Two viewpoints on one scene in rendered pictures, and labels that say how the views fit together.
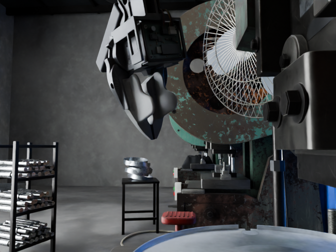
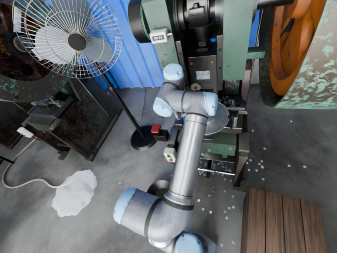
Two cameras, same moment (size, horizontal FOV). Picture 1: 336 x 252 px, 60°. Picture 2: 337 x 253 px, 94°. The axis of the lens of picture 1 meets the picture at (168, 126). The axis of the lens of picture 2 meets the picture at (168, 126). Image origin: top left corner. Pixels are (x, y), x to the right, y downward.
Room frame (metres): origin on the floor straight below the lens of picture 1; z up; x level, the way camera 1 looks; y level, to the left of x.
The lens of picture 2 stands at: (0.19, 0.58, 1.58)
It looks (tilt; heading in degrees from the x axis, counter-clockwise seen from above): 49 degrees down; 299
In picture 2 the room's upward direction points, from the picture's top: 22 degrees counter-clockwise
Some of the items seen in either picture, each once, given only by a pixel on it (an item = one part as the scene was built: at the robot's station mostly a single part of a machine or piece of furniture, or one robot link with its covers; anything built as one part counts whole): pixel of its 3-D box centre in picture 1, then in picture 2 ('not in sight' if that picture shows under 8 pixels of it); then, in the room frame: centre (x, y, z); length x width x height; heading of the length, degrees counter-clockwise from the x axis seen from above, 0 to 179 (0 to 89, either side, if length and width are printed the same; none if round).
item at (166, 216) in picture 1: (178, 232); (157, 130); (0.62, -0.02, 0.72); 0.07 x 0.06 x 0.08; 86
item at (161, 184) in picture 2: not in sight; (161, 196); (0.72, 0.26, 0.04); 0.30 x 0.30 x 0.07
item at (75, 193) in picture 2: not in sight; (74, 192); (1.68, 0.36, 0.10); 0.51 x 0.47 x 0.20; 52
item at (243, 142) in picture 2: not in sight; (244, 119); (-0.01, -0.35, 0.45); 0.92 x 0.12 x 0.90; 86
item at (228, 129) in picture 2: not in sight; (208, 112); (0.27, -0.23, 0.68); 0.45 x 0.30 x 0.06; 176
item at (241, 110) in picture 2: not in sight; (233, 105); (0.10, -0.22, 0.76); 0.17 x 0.06 x 0.10; 176
